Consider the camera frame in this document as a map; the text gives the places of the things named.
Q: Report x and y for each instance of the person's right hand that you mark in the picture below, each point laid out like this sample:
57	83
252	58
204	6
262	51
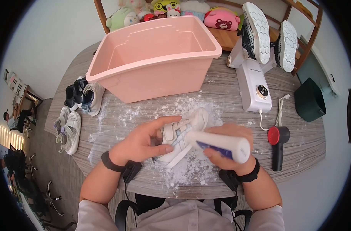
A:
236	164

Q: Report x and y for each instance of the person's left hand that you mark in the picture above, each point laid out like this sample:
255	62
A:
132	144

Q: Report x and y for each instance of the person's left middle finger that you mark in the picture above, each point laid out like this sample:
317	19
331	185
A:
158	135

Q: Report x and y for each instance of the person's left thumb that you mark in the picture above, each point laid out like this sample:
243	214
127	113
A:
159	150

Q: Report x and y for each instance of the person's right thumb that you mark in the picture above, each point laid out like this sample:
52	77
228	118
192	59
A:
217	158

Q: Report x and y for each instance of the person's right fingers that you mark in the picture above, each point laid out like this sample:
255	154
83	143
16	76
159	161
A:
227	130

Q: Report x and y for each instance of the person's left index finger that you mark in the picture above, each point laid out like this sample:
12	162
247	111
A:
162	121

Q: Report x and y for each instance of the white squeeze tube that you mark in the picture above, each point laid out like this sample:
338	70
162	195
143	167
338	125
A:
221	144

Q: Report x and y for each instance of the scattered white powder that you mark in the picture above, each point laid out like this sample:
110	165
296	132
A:
189	170

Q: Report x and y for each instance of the black wrist band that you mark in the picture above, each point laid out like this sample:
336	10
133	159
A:
107	161
250	174

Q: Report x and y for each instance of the pink plastic tub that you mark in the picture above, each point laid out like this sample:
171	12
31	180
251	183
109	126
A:
152	78

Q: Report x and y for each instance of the white shoe dryer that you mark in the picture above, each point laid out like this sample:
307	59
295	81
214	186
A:
252	83

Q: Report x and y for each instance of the black red handheld device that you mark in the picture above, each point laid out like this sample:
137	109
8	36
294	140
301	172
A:
278	150

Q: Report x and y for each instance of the person's body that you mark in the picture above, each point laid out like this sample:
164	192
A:
181	216

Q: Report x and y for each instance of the white blue child sneaker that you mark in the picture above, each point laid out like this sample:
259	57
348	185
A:
93	98

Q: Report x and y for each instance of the white mesh sandal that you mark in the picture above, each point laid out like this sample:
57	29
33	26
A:
61	119
71	132

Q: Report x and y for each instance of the dark green bin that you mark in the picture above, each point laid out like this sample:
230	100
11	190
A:
310	101

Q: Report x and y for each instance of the black white child shoe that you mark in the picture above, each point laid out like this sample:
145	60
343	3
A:
80	88
70	98

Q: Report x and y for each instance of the black white mesh shoe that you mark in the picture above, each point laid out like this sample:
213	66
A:
257	31
288	46

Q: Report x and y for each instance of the row of plush toys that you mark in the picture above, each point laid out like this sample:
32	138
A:
221	18

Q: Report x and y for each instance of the black office chair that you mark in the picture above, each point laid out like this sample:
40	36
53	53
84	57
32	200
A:
33	190

